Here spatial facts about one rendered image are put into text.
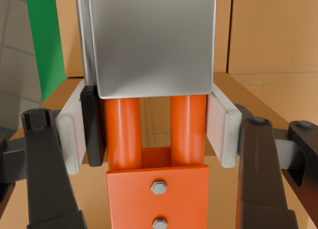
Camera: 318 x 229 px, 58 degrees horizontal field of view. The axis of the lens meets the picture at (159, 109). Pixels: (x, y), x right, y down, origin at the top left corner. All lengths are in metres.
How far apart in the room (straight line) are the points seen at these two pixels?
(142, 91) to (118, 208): 0.08
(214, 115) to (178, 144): 0.03
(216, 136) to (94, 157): 0.07
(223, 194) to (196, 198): 0.19
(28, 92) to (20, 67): 0.11
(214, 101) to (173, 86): 0.02
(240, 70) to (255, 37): 0.08
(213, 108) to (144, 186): 0.06
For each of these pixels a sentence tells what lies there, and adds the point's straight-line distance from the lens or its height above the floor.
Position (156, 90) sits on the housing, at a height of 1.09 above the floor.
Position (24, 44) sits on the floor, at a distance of 1.33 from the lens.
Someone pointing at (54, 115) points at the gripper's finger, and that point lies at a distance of 0.16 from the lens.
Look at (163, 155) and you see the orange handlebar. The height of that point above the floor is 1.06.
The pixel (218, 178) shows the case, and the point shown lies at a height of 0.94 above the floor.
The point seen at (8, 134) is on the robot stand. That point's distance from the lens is 1.43.
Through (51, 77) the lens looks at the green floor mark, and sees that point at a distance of 1.32.
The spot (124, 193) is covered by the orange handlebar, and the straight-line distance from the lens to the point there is 0.18.
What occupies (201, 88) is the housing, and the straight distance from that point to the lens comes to 0.15.
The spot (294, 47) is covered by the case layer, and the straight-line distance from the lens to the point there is 0.80.
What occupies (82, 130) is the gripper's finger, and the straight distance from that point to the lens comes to 0.16.
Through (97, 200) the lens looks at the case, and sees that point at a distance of 0.37.
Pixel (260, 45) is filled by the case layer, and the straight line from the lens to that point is 0.76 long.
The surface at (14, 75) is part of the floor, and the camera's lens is 1.37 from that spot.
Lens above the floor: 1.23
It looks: 69 degrees down
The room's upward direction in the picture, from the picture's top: 169 degrees clockwise
